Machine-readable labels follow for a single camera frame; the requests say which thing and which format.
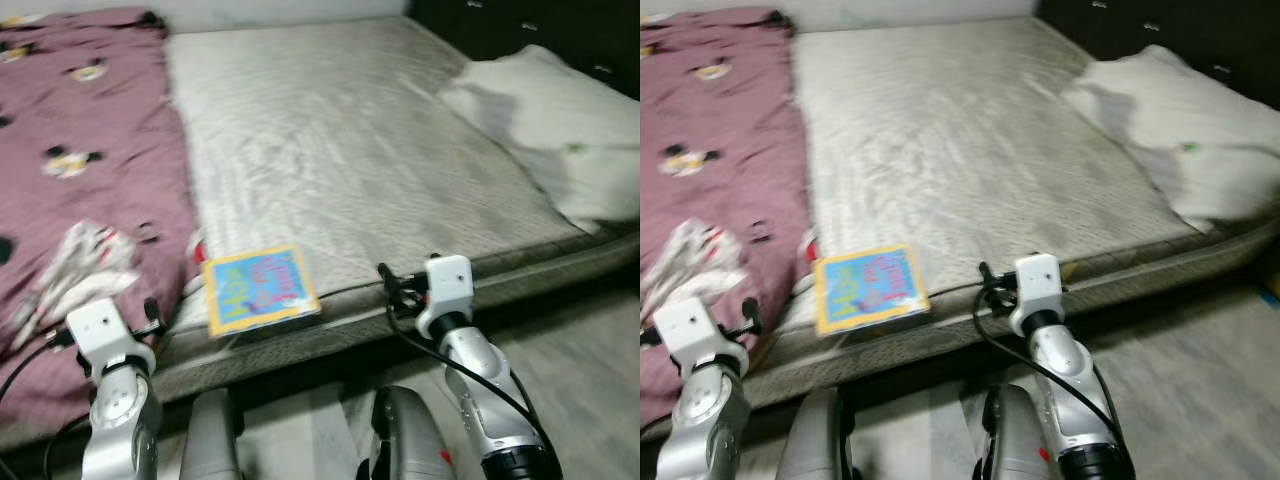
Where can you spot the colourful children's book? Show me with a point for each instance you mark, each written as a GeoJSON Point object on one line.
{"type": "Point", "coordinates": [870, 290]}
{"type": "Point", "coordinates": [260, 290]}

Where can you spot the white pillow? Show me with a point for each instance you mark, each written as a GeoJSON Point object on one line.
{"type": "Point", "coordinates": [1180, 130]}
{"type": "Point", "coordinates": [560, 130]}

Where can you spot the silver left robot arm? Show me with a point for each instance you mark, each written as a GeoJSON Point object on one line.
{"type": "Point", "coordinates": [700, 420]}
{"type": "Point", "coordinates": [120, 420]}

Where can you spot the purple cartoon mouse blanket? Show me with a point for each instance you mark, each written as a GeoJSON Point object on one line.
{"type": "Point", "coordinates": [90, 220]}
{"type": "Point", "coordinates": [720, 120]}

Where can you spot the grey robot left leg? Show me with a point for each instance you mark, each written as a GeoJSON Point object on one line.
{"type": "Point", "coordinates": [815, 440]}
{"type": "Point", "coordinates": [212, 440]}

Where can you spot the grey robot leg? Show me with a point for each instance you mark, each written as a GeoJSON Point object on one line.
{"type": "Point", "coordinates": [1015, 440]}
{"type": "Point", "coordinates": [815, 440]}
{"type": "Point", "coordinates": [410, 440]}
{"type": "Point", "coordinates": [212, 440]}

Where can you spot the white quilted mattress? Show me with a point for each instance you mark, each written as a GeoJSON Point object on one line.
{"type": "Point", "coordinates": [330, 150]}
{"type": "Point", "coordinates": [950, 150]}

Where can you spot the grey robot right leg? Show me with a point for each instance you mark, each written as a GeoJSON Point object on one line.
{"type": "Point", "coordinates": [1015, 440]}
{"type": "Point", "coordinates": [410, 440]}

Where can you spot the black tufted headboard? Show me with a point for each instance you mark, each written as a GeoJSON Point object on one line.
{"type": "Point", "coordinates": [540, 25]}
{"type": "Point", "coordinates": [1170, 25]}

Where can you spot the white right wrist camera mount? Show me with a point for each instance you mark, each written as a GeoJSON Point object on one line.
{"type": "Point", "coordinates": [447, 285]}
{"type": "Point", "coordinates": [1040, 285]}

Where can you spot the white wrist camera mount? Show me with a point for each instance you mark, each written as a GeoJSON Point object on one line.
{"type": "Point", "coordinates": [100, 325]}
{"type": "Point", "coordinates": [447, 285]}
{"type": "Point", "coordinates": [690, 325]}
{"type": "Point", "coordinates": [1040, 285]}

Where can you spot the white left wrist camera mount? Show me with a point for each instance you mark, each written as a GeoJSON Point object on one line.
{"type": "Point", "coordinates": [100, 325]}
{"type": "Point", "coordinates": [690, 325]}

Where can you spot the dark bed frame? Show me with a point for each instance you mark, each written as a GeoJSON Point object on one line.
{"type": "Point", "coordinates": [900, 375]}
{"type": "Point", "coordinates": [300, 372]}

